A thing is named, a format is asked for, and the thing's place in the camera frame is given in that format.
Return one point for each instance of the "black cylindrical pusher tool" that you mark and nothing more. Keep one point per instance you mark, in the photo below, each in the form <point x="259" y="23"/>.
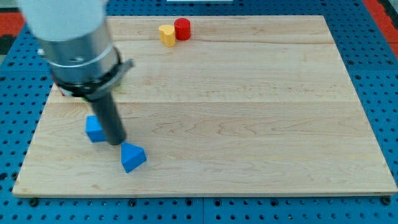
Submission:
<point x="107" y="114"/>

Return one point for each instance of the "blue triangle block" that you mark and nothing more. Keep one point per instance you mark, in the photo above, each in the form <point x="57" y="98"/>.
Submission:
<point x="132" y="156"/>

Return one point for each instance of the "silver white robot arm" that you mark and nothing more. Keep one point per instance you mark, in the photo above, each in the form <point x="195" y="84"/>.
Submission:
<point x="75" y="40"/>

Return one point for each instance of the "blue cube block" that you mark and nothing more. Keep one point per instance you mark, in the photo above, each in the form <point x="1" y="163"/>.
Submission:
<point x="94" y="130"/>

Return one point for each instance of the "yellow heart block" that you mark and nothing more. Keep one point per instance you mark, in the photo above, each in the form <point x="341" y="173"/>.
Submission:
<point x="167" y="35"/>

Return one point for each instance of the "red cylinder block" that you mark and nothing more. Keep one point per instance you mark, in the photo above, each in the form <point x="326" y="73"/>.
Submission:
<point x="182" y="29"/>

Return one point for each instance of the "light wooden board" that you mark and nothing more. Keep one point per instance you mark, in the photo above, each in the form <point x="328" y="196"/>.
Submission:
<point x="249" y="106"/>

